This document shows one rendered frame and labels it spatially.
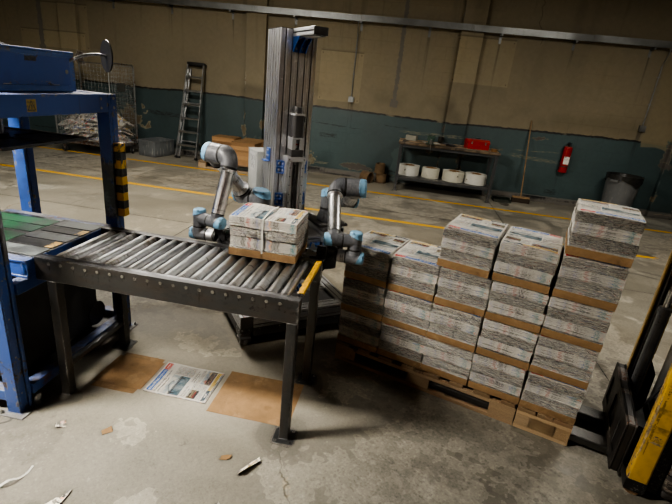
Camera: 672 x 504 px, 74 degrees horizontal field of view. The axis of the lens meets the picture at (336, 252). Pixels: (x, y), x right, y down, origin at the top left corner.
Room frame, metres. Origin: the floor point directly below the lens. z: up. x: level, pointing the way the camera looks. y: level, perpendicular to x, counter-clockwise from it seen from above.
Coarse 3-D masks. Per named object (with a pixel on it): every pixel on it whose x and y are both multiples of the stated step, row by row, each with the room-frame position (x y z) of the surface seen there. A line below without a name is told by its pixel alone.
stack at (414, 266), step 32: (384, 256) 2.48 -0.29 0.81; (416, 256) 2.48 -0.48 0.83; (352, 288) 2.56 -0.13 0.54; (384, 288) 2.49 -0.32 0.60; (416, 288) 2.39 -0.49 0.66; (448, 288) 2.32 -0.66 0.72; (480, 288) 2.25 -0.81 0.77; (512, 288) 2.18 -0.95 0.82; (352, 320) 2.56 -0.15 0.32; (416, 320) 2.38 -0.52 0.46; (448, 320) 2.29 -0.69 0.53; (480, 320) 2.22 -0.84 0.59; (352, 352) 2.54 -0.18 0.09; (416, 352) 2.36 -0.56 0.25; (448, 352) 2.28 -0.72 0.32; (512, 352) 2.14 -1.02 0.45; (416, 384) 2.34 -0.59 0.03; (448, 384) 2.26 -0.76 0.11; (480, 384) 2.19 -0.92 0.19; (512, 384) 2.12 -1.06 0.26; (512, 416) 2.10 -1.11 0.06
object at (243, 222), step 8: (240, 208) 2.39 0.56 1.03; (248, 208) 2.41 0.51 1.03; (256, 208) 2.42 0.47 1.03; (264, 208) 2.45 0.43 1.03; (232, 216) 2.26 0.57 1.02; (240, 216) 2.25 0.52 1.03; (248, 216) 2.26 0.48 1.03; (256, 216) 2.28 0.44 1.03; (232, 224) 2.25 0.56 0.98; (240, 224) 2.25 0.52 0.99; (248, 224) 2.25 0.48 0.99; (256, 224) 2.24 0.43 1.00; (232, 232) 2.26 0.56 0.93; (240, 232) 2.25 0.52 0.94; (248, 232) 2.25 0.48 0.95; (256, 232) 2.24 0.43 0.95; (232, 240) 2.26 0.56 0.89; (240, 240) 2.26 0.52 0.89; (248, 240) 2.25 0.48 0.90; (256, 240) 2.25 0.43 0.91; (248, 248) 2.25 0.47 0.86; (256, 248) 2.24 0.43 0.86
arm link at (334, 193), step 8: (336, 184) 2.64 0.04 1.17; (344, 184) 2.65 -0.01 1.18; (328, 192) 2.62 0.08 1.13; (336, 192) 2.60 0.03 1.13; (328, 200) 2.60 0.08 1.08; (336, 200) 2.56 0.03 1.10; (328, 208) 2.54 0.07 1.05; (336, 208) 2.52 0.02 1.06; (328, 216) 2.49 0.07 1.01; (336, 216) 2.47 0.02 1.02; (328, 224) 2.44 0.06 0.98; (336, 224) 2.43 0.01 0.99; (328, 232) 2.38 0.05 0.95; (336, 232) 2.38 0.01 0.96; (328, 240) 2.35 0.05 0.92; (336, 240) 2.35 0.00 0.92
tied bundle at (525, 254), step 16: (512, 240) 2.25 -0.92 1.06; (528, 240) 2.28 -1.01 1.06; (544, 240) 2.32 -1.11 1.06; (560, 240) 2.35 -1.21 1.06; (512, 256) 2.20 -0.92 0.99; (528, 256) 2.16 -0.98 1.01; (544, 256) 2.13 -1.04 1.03; (496, 272) 2.22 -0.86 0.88; (512, 272) 2.19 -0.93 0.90; (528, 272) 2.15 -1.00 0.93; (544, 272) 2.12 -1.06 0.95
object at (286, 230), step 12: (276, 216) 2.32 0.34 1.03; (288, 216) 2.34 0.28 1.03; (300, 216) 2.36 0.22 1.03; (276, 228) 2.22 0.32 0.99; (288, 228) 2.22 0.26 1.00; (300, 228) 2.31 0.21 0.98; (276, 240) 2.22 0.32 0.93; (288, 240) 2.22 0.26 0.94; (300, 240) 2.30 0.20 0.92; (276, 252) 2.23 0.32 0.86; (288, 252) 2.22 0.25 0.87
